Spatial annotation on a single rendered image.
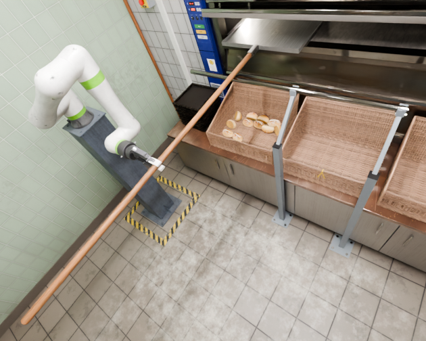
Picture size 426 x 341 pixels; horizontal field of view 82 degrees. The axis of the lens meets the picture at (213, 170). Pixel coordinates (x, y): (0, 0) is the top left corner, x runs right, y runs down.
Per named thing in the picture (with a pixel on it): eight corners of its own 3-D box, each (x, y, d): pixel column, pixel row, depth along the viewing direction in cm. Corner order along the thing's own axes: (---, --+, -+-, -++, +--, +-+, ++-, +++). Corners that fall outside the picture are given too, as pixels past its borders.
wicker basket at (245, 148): (238, 107, 222) (232, 80, 200) (300, 120, 194) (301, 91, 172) (209, 145, 203) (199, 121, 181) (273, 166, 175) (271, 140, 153)
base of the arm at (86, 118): (59, 121, 163) (53, 114, 159) (76, 107, 169) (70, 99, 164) (80, 131, 150) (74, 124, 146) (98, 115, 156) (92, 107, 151)
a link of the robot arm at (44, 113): (21, 121, 134) (26, 74, 93) (42, 101, 141) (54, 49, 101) (45, 137, 139) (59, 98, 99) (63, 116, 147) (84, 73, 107)
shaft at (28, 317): (28, 326, 93) (21, 325, 91) (24, 321, 95) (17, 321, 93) (252, 57, 154) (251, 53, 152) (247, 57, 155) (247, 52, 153)
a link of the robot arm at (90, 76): (48, 57, 106) (65, 53, 101) (67, 40, 113) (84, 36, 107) (78, 91, 120) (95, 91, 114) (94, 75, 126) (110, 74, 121)
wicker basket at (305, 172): (303, 123, 191) (305, 94, 169) (389, 143, 163) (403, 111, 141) (276, 170, 172) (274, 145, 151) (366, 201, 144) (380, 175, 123)
